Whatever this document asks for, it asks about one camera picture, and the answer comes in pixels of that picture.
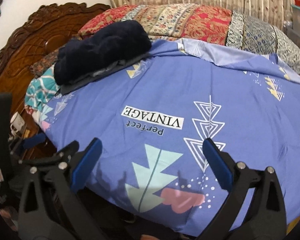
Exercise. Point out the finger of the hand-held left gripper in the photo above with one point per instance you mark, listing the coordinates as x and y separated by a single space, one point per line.
35 140
62 152

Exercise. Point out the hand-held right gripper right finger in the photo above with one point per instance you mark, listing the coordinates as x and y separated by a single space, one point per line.
218 165

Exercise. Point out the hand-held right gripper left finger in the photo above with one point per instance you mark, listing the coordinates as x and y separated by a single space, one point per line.
86 165

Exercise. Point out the grey puffer jacket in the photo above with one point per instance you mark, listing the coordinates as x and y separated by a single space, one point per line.
107 70

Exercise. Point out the dark navy fleece garment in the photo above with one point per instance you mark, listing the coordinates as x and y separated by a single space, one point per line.
102 47

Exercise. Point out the wooden nightstand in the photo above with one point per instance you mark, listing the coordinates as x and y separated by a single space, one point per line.
46 151

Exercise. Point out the white mug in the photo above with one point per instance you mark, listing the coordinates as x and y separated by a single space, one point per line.
17 122

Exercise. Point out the teal wavy-pattern blanket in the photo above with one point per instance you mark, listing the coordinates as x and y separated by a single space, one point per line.
37 92

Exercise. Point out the dark floral pillow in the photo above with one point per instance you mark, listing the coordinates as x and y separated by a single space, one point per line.
43 63

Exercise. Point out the blue printed bed sheet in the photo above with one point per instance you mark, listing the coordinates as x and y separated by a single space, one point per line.
190 92

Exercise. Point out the carved wooden headboard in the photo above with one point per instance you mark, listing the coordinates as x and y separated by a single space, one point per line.
32 47

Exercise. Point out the floral patchwork quilt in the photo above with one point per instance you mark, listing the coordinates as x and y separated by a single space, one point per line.
205 22

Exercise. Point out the clear plastic storage box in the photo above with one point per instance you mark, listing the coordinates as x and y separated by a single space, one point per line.
297 30

